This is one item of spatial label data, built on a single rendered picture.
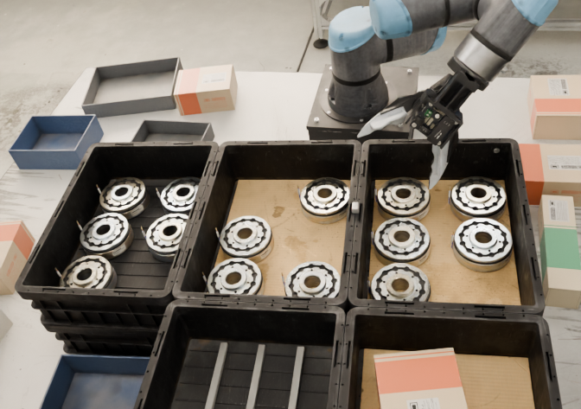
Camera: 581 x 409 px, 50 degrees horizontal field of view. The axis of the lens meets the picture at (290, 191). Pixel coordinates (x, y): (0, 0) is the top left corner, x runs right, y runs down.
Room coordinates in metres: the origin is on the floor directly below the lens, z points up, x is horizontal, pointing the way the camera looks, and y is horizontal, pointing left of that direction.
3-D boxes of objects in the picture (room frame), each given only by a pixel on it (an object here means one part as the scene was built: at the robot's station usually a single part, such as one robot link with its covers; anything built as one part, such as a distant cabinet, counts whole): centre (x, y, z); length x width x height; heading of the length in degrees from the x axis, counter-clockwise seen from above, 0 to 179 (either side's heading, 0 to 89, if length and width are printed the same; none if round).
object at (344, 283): (0.79, 0.04, 0.92); 0.40 x 0.30 x 0.02; 164
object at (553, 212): (0.73, -0.51, 0.73); 0.24 x 0.06 x 0.06; 159
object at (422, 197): (0.83, -0.22, 0.86); 0.10 x 0.10 x 0.01
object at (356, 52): (1.23, -0.22, 0.97); 0.13 x 0.12 x 0.14; 93
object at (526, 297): (0.71, -0.25, 0.87); 0.40 x 0.30 x 0.11; 164
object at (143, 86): (1.61, 0.40, 0.73); 0.27 x 0.20 x 0.05; 82
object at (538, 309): (0.71, -0.25, 0.92); 0.40 x 0.30 x 0.02; 164
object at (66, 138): (1.40, 0.61, 0.74); 0.20 x 0.15 x 0.07; 73
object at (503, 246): (0.69, -0.33, 0.86); 0.10 x 0.10 x 0.01
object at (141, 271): (0.87, 0.32, 0.87); 0.40 x 0.30 x 0.11; 164
